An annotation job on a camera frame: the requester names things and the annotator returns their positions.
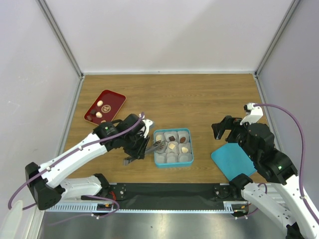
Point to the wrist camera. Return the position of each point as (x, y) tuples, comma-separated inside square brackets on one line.
[(148, 124), (253, 114)]

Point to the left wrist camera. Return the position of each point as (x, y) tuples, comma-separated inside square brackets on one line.
[(148, 124)]

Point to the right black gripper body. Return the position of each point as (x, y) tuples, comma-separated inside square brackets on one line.
[(238, 133)]

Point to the teal tin lid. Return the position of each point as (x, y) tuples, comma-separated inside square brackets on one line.
[(233, 161)]

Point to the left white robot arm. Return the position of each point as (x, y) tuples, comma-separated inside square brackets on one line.
[(48, 183)]

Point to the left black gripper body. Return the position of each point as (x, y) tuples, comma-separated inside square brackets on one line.
[(135, 144)]

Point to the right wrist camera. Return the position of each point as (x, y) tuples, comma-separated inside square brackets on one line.
[(253, 114)]

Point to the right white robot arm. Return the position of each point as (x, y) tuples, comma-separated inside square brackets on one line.
[(300, 219)]

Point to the metal tongs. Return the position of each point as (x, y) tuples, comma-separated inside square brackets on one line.
[(158, 145)]

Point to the white almond chocolate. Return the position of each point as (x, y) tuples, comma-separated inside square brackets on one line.
[(184, 150)]

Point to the teal square tin box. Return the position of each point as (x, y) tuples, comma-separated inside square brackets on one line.
[(177, 148)]

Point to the beige square chocolate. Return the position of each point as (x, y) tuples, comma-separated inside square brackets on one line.
[(171, 146)]

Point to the red lacquer tray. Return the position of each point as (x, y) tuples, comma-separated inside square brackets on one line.
[(112, 103)]

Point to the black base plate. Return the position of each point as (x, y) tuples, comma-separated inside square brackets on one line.
[(176, 193)]

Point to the aluminium frame rail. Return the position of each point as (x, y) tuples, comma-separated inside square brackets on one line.
[(226, 207)]

